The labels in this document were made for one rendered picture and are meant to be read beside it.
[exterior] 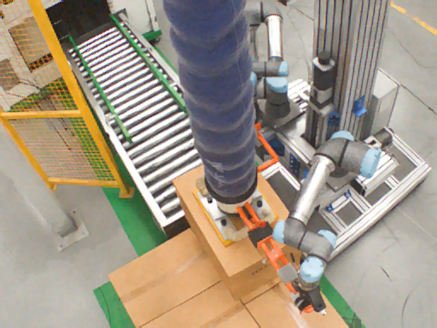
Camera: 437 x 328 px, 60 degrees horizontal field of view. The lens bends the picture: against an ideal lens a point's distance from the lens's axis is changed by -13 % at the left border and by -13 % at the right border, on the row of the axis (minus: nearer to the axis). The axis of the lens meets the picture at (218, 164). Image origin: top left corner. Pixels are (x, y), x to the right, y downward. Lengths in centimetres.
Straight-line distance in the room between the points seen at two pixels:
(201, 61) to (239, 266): 103
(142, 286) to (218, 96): 153
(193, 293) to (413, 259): 166
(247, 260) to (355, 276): 132
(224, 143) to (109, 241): 206
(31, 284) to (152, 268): 130
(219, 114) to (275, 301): 134
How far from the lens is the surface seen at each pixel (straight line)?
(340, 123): 224
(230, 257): 193
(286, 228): 146
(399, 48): 471
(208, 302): 242
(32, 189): 297
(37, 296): 344
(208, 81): 124
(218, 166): 159
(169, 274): 252
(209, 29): 110
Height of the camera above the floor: 285
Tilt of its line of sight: 55 degrees down
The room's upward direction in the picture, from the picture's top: 11 degrees counter-clockwise
